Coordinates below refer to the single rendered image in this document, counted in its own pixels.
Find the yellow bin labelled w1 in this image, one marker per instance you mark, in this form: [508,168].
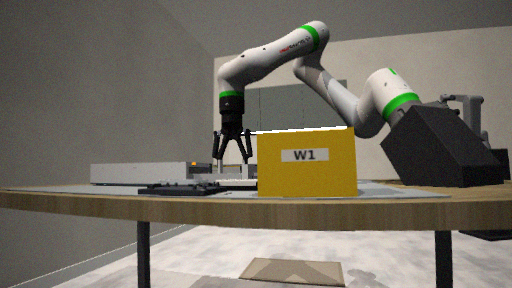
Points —
[307,163]

